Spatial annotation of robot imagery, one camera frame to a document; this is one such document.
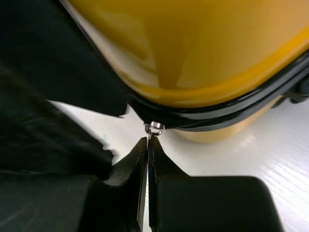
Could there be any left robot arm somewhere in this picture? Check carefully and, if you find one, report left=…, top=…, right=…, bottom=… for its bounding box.
left=0, top=0, right=127, bottom=179

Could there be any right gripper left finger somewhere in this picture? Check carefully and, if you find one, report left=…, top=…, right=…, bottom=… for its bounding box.
left=0, top=138, right=147, bottom=232

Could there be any yellow hard-shell suitcase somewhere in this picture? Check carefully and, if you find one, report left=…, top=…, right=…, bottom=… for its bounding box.
left=62, top=0, right=309, bottom=143

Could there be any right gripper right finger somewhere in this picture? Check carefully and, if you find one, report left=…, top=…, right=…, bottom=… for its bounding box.
left=148, top=137, right=283, bottom=232

